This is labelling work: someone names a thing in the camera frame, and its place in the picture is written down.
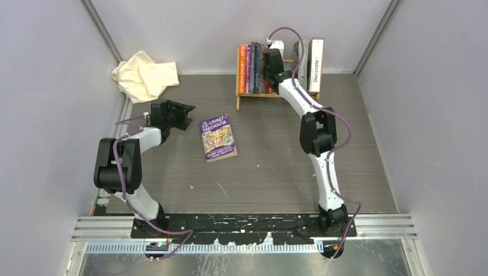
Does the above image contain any floral white book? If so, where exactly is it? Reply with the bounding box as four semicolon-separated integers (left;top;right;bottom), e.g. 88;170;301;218
254;43;264;94

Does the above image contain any grey ianra book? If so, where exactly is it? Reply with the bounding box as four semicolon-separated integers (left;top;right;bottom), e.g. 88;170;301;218
292;39;309;91

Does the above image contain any purple cartoon book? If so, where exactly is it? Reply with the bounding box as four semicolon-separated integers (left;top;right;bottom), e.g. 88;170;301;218
245;44;251;94

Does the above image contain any orange treehouse book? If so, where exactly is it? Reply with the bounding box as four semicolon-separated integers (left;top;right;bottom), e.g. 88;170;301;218
238;45;246;94

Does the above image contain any white Decorate book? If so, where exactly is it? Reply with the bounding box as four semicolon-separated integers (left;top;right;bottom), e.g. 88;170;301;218
307;37;324;94

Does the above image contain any purple yellow treehouse book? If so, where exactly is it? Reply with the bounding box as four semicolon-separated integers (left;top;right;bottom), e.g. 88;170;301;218
199;114;237;162

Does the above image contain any wooden book rack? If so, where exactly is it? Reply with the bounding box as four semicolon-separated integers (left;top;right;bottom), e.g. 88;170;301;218
236;41;325;110

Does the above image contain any dark blue book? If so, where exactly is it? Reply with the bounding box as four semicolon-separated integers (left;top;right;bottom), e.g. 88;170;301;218
250;41;256;94

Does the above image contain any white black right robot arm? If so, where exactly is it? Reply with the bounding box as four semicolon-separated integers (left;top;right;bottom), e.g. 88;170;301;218
263;48;348;236

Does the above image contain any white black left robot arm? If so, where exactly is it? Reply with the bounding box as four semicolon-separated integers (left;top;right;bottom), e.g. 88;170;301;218
93;99;195;237

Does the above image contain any cream cloth bag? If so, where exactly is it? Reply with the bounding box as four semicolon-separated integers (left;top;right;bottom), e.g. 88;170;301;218
111;50;180;104

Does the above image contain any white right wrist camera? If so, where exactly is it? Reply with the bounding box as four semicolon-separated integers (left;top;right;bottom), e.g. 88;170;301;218
266;38;284;58

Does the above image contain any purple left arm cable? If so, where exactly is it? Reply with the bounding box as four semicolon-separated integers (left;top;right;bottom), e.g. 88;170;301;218
113;114;194;261

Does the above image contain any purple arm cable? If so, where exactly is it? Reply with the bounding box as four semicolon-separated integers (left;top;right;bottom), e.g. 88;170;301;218
113;114;194;261
266;26;362;261

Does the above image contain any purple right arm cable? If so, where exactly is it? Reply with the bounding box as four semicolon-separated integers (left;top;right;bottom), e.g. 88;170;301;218
266;26;362;261

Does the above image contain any black mounting base plate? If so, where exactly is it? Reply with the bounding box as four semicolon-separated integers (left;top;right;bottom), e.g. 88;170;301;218
131;213;358;261

